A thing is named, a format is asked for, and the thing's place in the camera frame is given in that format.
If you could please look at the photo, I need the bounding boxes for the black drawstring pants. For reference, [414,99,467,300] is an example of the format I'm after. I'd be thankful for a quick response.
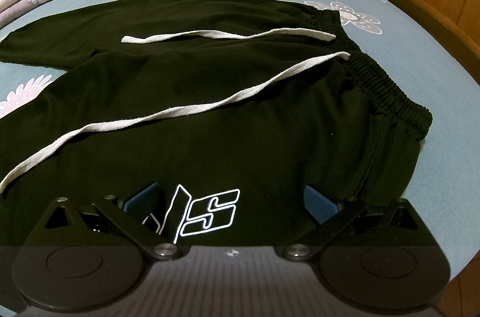
[1,0,432,246]

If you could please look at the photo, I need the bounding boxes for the teal patterned bed sheet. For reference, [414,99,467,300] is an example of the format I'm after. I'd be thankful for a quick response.
[1,0,479,275]

